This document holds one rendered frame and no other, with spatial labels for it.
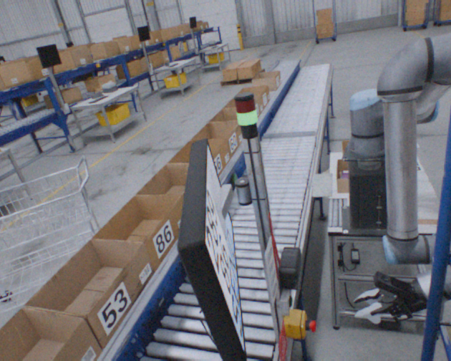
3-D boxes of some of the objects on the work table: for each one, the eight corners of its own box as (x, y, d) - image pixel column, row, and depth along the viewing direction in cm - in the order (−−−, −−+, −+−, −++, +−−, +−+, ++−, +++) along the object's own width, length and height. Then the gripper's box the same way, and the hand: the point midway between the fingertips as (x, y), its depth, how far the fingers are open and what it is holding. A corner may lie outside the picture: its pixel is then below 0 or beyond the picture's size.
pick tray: (406, 193, 193) (406, 177, 189) (336, 193, 206) (336, 179, 201) (399, 170, 217) (399, 156, 212) (337, 172, 230) (336, 158, 225)
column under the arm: (391, 207, 184) (393, 152, 169) (398, 236, 162) (401, 175, 147) (341, 207, 192) (339, 155, 178) (341, 235, 170) (340, 177, 156)
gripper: (437, 318, 93) (366, 338, 103) (426, 287, 104) (363, 308, 114) (422, 296, 92) (351, 319, 101) (412, 268, 102) (349, 291, 112)
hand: (356, 306), depth 106 cm, fingers open, 5 cm apart
